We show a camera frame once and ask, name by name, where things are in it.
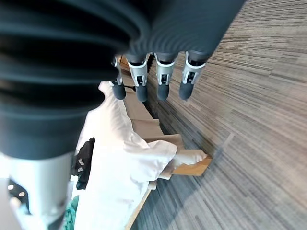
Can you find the black garment with white print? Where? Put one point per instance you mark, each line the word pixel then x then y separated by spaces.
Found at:
pixel 84 163

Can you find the green garment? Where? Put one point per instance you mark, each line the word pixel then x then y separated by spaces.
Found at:
pixel 72 213

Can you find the wooden bed frame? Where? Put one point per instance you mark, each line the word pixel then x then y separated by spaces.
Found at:
pixel 192 169

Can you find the white bed sheet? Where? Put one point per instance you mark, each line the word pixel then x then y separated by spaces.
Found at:
pixel 115 153

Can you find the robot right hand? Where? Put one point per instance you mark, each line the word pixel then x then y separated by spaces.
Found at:
pixel 72 48

